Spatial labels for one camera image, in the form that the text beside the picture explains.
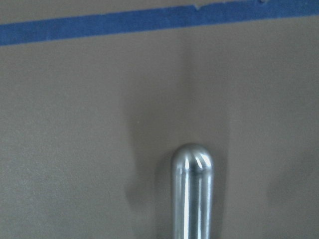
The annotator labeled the steel muddler black tip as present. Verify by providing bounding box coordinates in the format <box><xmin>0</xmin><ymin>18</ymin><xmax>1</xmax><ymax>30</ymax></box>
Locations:
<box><xmin>171</xmin><ymin>143</ymin><xmax>214</xmax><ymax>239</ymax></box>

